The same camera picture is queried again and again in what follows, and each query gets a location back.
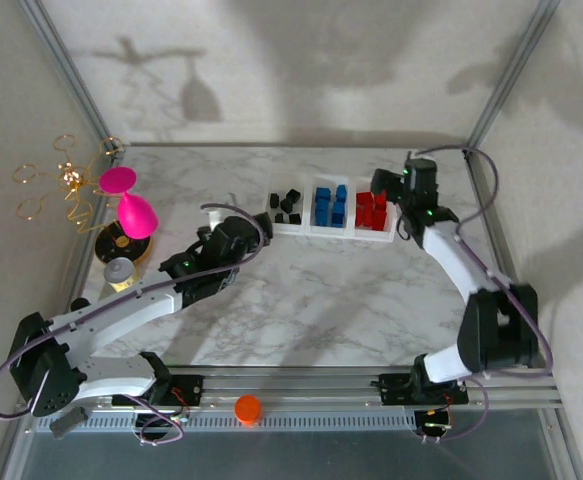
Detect aluminium back rail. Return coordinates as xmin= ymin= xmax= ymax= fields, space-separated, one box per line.
xmin=123 ymin=142 xmax=470 ymax=151

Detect gold wire glass rack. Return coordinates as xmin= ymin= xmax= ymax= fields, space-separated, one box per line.
xmin=12 ymin=133 xmax=155 ymax=266

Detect aluminium frame post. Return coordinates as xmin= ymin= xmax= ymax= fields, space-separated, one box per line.
xmin=18 ymin=0 xmax=127 ymax=156
xmin=463 ymin=0 xmax=565 ymax=156

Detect aluminium frame rail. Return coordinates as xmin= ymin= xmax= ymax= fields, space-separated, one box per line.
xmin=18 ymin=367 xmax=565 ymax=412

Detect yellow tin with grey lid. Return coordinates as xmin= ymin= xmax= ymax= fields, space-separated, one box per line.
xmin=102 ymin=256 xmax=138 ymax=295

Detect aluminium side rail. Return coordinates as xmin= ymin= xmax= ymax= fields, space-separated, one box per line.
xmin=463 ymin=147 xmax=560 ymax=374

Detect pink plastic goblet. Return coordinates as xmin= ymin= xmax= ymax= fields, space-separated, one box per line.
xmin=98 ymin=167 xmax=159 ymax=240

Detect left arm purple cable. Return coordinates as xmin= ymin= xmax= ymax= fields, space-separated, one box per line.
xmin=0 ymin=202 xmax=265 ymax=446

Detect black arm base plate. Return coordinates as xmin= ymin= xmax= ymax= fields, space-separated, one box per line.
xmin=379 ymin=372 xmax=471 ymax=406
xmin=111 ymin=374 xmax=205 ymax=407

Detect white three-compartment container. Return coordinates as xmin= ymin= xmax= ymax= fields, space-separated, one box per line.
xmin=264 ymin=171 xmax=399 ymax=244

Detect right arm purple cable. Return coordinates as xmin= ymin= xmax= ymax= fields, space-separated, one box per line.
xmin=413 ymin=144 xmax=555 ymax=444

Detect grey black block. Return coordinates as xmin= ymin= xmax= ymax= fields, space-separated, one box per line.
xmin=49 ymin=407 xmax=90 ymax=440

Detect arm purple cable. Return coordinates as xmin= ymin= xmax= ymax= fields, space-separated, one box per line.
xmin=413 ymin=144 xmax=555 ymax=444
xmin=0 ymin=202 xmax=265 ymax=446

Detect orange plastic cap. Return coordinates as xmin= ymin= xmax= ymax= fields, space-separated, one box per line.
xmin=234 ymin=394 xmax=263 ymax=429

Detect grey slotted cable duct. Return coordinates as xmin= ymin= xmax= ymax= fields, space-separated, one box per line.
xmin=30 ymin=412 xmax=420 ymax=434

